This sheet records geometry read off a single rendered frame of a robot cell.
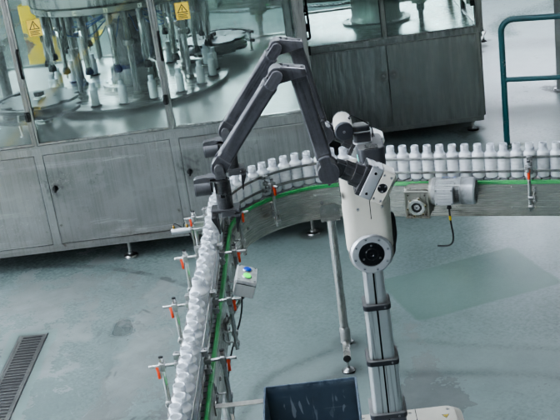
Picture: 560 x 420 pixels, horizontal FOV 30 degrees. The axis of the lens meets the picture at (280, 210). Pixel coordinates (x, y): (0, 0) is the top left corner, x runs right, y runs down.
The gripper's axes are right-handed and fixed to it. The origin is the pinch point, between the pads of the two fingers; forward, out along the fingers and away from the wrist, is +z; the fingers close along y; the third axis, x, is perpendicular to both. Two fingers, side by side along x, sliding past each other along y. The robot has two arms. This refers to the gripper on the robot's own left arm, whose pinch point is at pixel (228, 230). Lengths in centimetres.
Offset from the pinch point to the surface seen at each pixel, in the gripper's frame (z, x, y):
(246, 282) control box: 26.6, 12.4, 2.1
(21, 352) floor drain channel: 140, 192, -154
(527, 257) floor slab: 137, 245, 151
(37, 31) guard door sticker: -24, 311, -139
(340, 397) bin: 49, -40, 34
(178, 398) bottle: 21, -77, -13
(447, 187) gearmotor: 34, 111, 90
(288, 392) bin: 45, -40, 17
